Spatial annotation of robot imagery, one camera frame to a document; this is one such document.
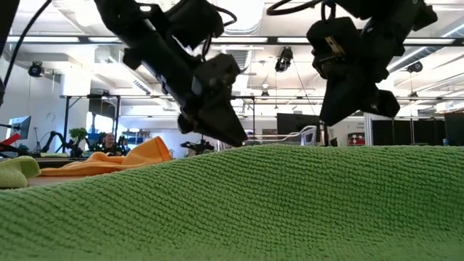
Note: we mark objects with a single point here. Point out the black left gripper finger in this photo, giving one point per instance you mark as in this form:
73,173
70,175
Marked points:
221,127

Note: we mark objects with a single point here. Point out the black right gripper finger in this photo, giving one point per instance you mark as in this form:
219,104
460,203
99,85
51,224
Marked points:
344,98

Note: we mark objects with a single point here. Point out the orange microfiber towel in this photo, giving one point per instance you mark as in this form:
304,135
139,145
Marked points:
108,165

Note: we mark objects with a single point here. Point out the black background robot arm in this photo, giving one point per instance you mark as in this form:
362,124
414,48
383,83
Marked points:
52,134
197,146

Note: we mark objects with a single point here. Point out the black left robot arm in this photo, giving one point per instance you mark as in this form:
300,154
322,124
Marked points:
145,32

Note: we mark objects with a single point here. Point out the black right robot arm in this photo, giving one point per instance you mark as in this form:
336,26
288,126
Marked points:
380,11

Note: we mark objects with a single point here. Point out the lime green microfiber towel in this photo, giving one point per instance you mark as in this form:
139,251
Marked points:
14,174

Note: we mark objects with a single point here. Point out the red shelf unit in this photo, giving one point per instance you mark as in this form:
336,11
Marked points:
357,139

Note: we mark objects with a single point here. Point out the clear plastic bin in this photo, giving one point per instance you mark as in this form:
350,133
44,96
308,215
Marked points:
308,136

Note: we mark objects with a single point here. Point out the black television screen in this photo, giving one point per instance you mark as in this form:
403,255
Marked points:
293,123

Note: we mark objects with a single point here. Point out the black partition panel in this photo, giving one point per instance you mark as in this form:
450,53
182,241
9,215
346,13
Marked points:
455,128
398,132

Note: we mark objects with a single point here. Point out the long ceiling light strip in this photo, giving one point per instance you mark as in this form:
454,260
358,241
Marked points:
239,40

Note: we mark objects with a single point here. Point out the person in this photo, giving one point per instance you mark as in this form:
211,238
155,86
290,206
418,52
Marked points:
109,139

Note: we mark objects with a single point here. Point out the blue bottle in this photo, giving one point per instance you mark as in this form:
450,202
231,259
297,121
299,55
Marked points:
446,142

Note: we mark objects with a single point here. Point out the green potted plant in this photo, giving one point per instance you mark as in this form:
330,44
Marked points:
78,133

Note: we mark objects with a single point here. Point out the silver computer monitor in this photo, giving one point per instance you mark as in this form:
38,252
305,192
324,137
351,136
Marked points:
20,127

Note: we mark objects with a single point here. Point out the red flat object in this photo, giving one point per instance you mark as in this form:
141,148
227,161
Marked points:
11,139

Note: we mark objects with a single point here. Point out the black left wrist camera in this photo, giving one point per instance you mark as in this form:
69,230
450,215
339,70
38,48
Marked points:
217,76

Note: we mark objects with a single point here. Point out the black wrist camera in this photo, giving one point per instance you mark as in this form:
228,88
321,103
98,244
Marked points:
217,76
319,36

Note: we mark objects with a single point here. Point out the black ceiling-mounted camera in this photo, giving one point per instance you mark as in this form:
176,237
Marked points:
415,67
283,59
36,69

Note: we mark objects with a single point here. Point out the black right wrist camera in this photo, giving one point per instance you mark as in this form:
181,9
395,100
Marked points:
319,36

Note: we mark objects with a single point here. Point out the silver ceiling air duct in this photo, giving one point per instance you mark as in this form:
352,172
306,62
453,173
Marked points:
246,14

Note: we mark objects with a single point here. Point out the black metal stand frame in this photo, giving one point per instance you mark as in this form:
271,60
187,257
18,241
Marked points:
66,119

